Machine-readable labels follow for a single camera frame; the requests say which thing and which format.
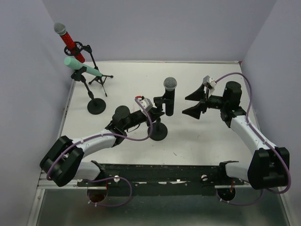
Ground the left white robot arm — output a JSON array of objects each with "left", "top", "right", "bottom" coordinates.
[{"left": 40, "top": 105, "right": 164, "bottom": 187}]

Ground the red microphone silver head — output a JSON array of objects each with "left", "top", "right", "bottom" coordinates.
[{"left": 54, "top": 23, "right": 85, "bottom": 63}]

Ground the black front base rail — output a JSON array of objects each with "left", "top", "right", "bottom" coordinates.
[{"left": 77, "top": 164, "right": 244, "bottom": 196}]

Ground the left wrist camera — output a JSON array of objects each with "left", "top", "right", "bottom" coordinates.
[{"left": 135, "top": 96, "right": 153, "bottom": 112}]

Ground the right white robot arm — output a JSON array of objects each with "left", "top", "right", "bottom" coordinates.
[{"left": 182, "top": 81, "right": 290, "bottom": 190}]

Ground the teal toy microphone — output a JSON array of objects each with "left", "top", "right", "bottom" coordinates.
[{"left": 64, "top": 57, "right": 103, "bottom": 77}]

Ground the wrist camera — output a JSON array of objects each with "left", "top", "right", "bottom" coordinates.
[
  {"left": 203, "top": 76, "right": 216, "bottom": 96},
  {"left": 135, "top": 96, "right": 153, "bottom": 112}
]

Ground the aluminium extrusion frame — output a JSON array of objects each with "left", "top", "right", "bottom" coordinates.
[{"left": 25, "top": 62, "right": 82, "bottom": 226}]

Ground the black tripod shock-mount stand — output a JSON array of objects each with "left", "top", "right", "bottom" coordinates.
[{"left": 64, "top": 41, "right": 113, "bottom": 97}]

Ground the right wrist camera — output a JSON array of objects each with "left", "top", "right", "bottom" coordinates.
[{"left": 203, "top": 76, "right": 216, "bottom": 96}]

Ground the black glitter microphone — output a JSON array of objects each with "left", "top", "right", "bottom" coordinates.
[{"left": 163, "top": 77, "right": 177, "bottom": 116}]

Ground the black round-base clip stand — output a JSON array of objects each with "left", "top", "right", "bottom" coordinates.
[{"left": 71, "top": 67, "right": 106, "bottom": 115}]

